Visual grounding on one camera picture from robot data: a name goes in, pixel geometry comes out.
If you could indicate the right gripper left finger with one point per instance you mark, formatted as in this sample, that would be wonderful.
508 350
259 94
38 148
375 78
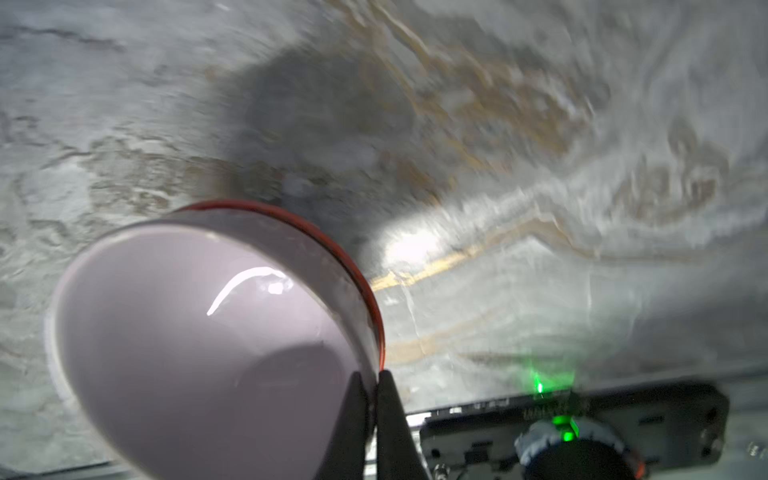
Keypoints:
345 457

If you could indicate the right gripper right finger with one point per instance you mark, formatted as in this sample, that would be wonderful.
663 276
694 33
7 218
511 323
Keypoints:
397 457

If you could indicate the lavender bowl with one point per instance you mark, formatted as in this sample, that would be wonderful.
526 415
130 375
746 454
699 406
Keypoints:
182 302

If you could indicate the blue white patterned bowl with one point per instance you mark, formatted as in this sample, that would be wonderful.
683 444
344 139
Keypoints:
321 262

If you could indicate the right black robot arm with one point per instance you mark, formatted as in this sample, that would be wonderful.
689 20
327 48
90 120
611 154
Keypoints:
577 449

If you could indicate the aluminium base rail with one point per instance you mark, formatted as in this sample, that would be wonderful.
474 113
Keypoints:
686 428

